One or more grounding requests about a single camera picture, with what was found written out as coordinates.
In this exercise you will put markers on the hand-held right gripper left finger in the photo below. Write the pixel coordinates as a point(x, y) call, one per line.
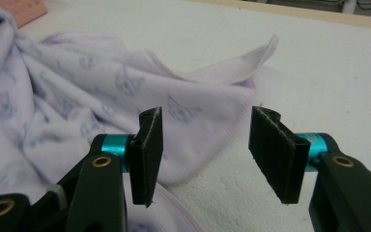
point(141, 154)

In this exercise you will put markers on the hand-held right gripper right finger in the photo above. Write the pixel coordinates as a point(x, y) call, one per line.
point(277, 154)

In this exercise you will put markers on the pink plastic basket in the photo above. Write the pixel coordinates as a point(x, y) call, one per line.
point(22, 9)

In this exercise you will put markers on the lilac printed towel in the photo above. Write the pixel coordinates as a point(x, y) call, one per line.
point(61, 96)

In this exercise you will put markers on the white grid mat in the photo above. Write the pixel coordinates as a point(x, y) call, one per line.
point(319, 80)

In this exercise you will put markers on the white metal stand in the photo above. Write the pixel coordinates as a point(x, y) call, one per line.
point(349, 5)

